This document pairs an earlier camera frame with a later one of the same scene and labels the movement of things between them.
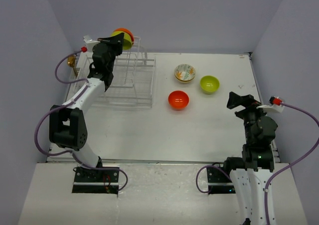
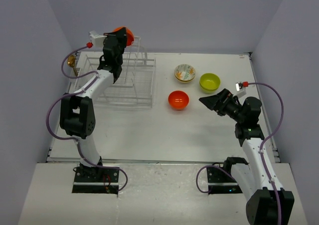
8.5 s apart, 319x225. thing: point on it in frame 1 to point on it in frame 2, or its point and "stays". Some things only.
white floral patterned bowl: x=184 y=73 stays
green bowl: x=127 y=41 to x=209 y=83
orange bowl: x=126 y=30 stays
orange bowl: x=178 y=100 stays
